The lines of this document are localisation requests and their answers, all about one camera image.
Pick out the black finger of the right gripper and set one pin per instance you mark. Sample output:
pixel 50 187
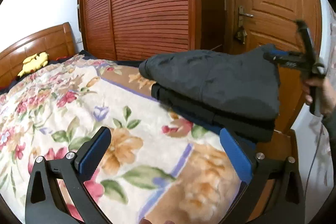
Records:
pixel 276 56

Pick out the folded black clothes stack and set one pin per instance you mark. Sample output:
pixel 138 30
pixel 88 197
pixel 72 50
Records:
pixel 257 130

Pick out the wooden headboard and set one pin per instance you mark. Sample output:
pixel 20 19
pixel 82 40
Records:
pixel 57 41

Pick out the wooden louvered wardrobe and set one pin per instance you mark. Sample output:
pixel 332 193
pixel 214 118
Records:
pixel 138 29

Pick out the metal door handle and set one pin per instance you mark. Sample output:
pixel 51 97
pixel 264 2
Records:
pixel 241 15

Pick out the wooden room door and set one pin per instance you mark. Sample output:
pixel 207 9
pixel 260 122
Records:
pixel 273 23

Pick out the yellow Pikachu plush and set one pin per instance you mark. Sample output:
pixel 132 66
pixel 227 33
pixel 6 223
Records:
pixel 33 63

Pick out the floral bed blanket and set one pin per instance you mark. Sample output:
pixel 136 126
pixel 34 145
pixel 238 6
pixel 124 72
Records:
pixel 158 166

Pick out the person's right hand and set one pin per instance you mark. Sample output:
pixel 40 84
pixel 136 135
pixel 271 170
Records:
pixel 327 94

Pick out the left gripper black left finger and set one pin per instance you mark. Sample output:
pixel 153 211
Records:
pixel 44 200

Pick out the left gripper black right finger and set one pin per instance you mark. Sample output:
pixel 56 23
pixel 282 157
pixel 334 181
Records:
pixel 285 204

